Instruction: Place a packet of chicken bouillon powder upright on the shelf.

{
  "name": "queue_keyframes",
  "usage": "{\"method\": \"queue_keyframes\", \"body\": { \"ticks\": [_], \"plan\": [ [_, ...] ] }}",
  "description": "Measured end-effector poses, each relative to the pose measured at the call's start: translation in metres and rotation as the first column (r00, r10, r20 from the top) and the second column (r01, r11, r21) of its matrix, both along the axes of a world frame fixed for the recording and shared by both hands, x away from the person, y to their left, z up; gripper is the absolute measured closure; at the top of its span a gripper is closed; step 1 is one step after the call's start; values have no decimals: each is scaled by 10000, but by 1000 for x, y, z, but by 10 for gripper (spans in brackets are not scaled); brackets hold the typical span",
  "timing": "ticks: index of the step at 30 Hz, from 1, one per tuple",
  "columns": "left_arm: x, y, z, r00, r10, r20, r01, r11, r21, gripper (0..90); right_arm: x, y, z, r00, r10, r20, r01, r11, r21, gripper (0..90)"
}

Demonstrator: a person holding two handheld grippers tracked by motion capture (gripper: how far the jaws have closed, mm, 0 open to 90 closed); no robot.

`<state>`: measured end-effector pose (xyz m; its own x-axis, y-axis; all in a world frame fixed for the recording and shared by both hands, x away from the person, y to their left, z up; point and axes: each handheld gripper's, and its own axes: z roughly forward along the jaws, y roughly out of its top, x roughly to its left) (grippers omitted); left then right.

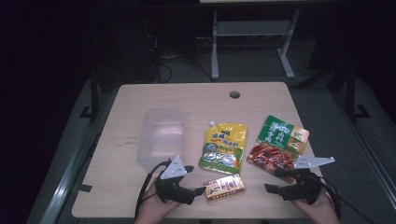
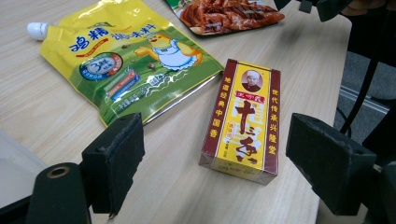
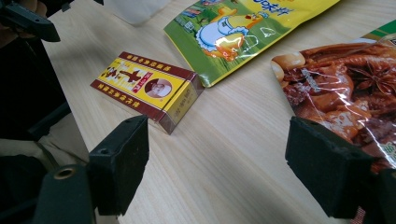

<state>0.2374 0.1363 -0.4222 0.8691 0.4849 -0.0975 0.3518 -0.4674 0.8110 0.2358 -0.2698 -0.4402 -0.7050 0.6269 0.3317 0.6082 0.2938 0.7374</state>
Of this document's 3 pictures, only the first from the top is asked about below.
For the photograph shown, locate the left hand-held gripper black cable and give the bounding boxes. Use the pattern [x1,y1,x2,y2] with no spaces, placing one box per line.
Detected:
[134,160,173,220]

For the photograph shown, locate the person's right hand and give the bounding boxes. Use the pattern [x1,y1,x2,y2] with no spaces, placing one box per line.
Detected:
[290,190,341,224]

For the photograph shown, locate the right hand-held gripper black cable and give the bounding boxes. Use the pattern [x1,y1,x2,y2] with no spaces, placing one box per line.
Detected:
[316,175,375,224]

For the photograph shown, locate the clear plastic container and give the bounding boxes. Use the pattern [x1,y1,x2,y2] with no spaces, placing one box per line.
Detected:
[136,106,185,173]

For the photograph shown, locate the hand-held gripper black cable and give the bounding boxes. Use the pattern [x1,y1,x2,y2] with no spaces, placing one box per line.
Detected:
[316,175,375,224]
[134,160,173,220]

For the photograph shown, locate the black floor cables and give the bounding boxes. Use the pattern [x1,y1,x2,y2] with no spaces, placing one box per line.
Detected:
[144,33,216,84]

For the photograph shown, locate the green and red food packet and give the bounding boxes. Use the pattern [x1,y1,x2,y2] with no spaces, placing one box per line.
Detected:
[247,115,311,183]

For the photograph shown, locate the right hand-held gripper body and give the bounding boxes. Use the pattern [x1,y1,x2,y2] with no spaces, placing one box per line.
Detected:
[281,156,336,205]

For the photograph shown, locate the small red and gold packet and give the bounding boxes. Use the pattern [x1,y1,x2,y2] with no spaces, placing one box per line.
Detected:
[204,174,247,203]

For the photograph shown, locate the yellow spout pouch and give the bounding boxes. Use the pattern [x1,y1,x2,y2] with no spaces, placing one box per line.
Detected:
[198,120,248,175]

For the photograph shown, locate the black metal stand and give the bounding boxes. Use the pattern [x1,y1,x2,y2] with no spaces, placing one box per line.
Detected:
[345,63,372,121]
[79,69,101,121]

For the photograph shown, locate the white metal stand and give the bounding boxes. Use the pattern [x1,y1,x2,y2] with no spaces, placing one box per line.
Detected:
[210,8,302,80]

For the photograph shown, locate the aluminium rail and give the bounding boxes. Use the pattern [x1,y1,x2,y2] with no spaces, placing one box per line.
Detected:
[331,92,396,202]
[39,88,120,224]

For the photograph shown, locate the person's left hand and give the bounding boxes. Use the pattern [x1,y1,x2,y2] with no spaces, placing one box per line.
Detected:
[134,180,184,224]

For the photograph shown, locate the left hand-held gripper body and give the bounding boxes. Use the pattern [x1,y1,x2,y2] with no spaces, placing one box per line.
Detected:
[154,155,198,206]

